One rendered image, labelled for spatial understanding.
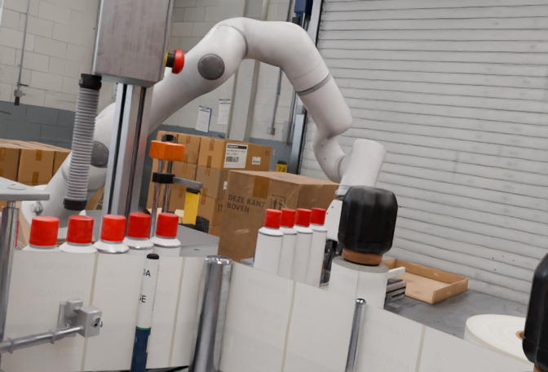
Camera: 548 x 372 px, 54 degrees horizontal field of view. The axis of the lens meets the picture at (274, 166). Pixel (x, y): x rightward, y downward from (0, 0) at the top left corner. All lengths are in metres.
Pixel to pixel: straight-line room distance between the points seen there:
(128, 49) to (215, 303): 0.38
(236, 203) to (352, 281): 0.81
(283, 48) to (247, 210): 0.52
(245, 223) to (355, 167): 0.38
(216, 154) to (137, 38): 3.86
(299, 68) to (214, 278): 0.65
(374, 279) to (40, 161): 3.78
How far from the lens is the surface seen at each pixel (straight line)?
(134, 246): 0.84
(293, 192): 1.44
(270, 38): 1.22
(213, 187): 4.67
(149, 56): 0.83
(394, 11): 5.68
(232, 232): 1.56
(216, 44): 1.19
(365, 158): 1.34
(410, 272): 1.97
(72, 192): 0.89
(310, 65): 1.22
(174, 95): 1.31
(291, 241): 1.13
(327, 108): 1.25
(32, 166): 4.37
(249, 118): 6.53
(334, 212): 1.33
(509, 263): 5.10
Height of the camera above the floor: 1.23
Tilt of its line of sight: 3 degrees down
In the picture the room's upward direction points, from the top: 8 degrees clockwise
